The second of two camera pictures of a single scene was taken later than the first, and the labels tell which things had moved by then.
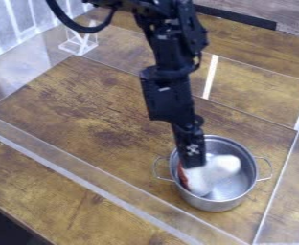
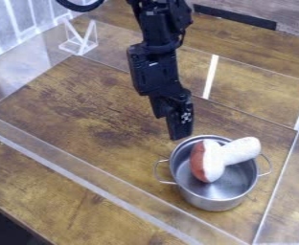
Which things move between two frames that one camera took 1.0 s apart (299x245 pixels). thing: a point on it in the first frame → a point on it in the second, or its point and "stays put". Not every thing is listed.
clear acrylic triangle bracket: [79, 42] stays put
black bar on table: [236, 17] stays put
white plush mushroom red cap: [211, 179] → [208, 156]
